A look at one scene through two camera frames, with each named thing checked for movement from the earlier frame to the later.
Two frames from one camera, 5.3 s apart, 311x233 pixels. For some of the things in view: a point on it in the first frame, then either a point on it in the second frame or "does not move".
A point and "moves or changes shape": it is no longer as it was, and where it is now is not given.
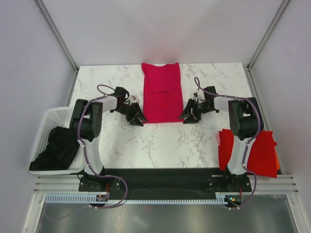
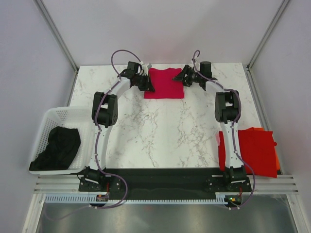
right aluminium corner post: [282, 7] does not move
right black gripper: [191, 103] -> [180, 77]
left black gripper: [139, 115] -> [148, 87]
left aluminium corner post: [46, 15] does not move
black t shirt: [62, 146] does not move
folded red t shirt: [262, 159] does not move
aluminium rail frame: [260, 185] does not move
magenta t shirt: [162, 92] moves or changes shape
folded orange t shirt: [277, 161] does not move
